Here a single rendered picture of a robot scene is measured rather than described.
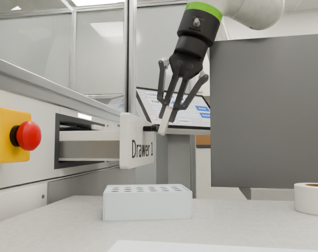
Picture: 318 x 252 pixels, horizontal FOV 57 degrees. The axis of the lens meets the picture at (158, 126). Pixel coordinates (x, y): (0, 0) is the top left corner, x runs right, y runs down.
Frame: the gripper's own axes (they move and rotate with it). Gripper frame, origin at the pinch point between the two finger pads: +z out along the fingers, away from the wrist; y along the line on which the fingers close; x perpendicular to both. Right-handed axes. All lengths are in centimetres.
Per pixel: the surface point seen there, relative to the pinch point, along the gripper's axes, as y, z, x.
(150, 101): -25, -11, 84
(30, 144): -10.3, 10.2, -34.0
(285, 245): 21.8, 9.5, -36.8
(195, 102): -4, -21, 108
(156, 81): -43, -34, 157
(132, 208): 4.4, 14.1, -29.2
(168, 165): -5, 18, 90
